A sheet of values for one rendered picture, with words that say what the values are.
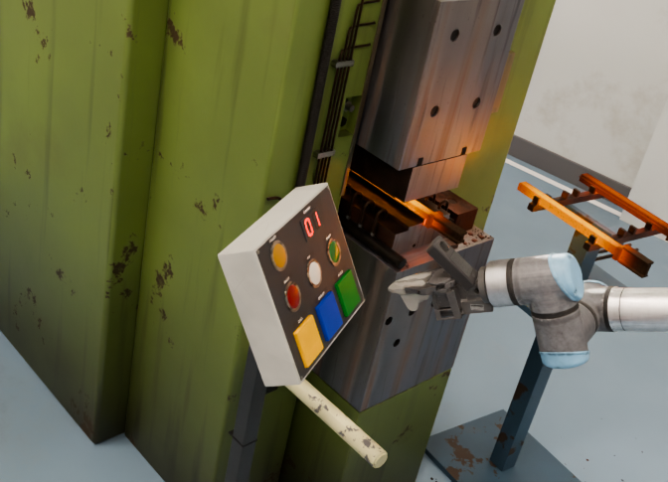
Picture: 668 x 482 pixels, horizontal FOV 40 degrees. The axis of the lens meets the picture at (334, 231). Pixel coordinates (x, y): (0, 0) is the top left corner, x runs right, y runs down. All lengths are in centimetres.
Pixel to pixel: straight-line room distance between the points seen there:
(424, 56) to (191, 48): 55
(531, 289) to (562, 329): 9
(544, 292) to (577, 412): 184
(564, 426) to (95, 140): 194
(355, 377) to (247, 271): 84
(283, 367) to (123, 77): 88
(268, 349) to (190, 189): 68
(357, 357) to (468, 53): 83
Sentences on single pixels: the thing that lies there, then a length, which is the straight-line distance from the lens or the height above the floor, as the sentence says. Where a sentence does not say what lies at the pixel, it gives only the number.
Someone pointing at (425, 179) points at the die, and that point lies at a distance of 221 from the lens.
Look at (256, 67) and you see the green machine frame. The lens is 201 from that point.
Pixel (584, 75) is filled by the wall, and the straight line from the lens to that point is 516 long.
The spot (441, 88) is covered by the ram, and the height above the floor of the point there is 136.
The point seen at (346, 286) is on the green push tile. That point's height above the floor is 103.
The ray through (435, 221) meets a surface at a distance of 230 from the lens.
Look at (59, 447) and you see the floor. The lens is 294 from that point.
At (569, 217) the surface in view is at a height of 99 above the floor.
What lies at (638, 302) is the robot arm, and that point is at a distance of 185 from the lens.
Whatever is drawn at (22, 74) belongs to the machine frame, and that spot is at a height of 99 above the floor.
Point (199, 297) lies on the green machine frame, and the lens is 237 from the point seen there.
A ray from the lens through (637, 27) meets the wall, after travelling 502.
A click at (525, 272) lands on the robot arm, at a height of 122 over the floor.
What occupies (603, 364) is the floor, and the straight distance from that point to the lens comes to 386.
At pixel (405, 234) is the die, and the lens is 226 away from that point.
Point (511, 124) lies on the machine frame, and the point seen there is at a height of 112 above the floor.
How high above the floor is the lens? 206
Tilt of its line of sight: 30 degrees down
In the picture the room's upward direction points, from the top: 12 degrees clockwise
